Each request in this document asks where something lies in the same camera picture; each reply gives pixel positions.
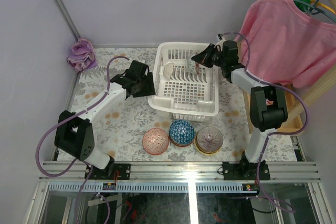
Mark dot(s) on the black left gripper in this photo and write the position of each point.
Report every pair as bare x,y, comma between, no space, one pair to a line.
143,85

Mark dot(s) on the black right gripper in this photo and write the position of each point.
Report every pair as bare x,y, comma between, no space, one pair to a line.
203,58

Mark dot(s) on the white plastic dish rack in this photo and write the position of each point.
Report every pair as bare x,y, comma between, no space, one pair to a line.
185,96

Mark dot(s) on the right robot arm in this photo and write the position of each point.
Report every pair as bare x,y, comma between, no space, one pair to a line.
257,146

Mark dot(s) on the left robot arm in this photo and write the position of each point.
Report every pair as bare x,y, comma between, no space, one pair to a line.
74,133

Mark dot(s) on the red eye pattern bowl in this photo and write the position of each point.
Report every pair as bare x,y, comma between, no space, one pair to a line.
155,141

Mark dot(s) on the blue triangle pattern bowl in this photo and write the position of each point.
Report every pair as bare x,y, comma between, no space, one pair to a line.
181,132

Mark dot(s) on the purple folded cloth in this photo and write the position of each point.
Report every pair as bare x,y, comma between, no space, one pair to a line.
83,56

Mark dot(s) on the purple striped bowl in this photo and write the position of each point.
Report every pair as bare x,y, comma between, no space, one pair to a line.
209,139

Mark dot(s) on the pink t-shirt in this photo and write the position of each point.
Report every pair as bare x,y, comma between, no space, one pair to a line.
283,45

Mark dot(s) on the yellow rimmed bottom bowl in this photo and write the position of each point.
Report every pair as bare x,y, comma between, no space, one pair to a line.
204,152

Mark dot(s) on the green clothes hanger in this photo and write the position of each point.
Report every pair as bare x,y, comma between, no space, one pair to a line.
311,6

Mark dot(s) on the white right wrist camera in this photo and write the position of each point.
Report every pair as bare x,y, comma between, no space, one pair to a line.
220,41

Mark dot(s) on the aluminium mounting rail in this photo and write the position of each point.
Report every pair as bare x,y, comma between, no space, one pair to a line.
278,172

